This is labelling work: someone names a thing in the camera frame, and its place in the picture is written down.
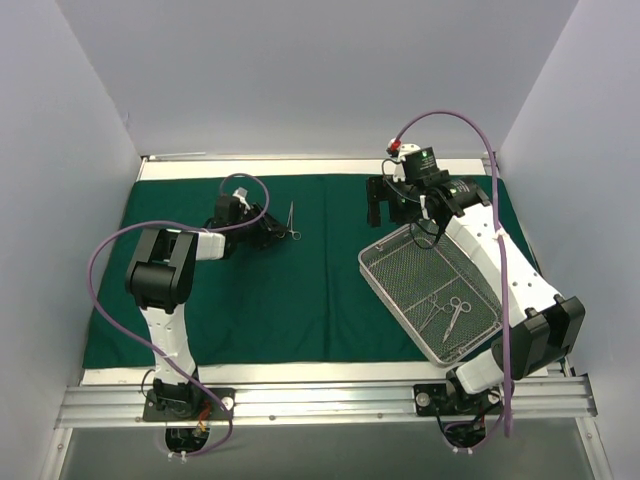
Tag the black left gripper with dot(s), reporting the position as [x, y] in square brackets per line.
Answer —
[265, 224]

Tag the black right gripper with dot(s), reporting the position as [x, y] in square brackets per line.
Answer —
[381, 195]

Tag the steel surgical forceps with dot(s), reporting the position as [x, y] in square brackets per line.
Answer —
[291, 230]
[435, 309]

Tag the dark green surgical cloth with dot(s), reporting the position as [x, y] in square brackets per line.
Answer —
[300, 300]

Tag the metal wire mesh tray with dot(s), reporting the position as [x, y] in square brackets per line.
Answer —
[434, 291]

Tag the steel surgical scissors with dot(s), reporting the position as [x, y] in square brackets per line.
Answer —
[457, 307]

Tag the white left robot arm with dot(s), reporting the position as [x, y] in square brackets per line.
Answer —
[160, 279]

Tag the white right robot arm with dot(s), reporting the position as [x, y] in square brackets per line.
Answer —
[539, 324]

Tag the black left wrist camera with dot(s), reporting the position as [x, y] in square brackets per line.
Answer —
[231, 209]

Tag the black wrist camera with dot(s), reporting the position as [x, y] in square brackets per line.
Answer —
[413, 164]
[231, 209]

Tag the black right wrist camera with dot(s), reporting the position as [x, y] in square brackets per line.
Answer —
[413, 164]

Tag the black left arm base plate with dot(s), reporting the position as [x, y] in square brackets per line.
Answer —
[180, 403]

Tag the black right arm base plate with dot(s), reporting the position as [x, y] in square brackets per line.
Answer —
[432, 399]

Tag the aluminium front frame rail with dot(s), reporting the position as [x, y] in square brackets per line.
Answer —
[318, 403]

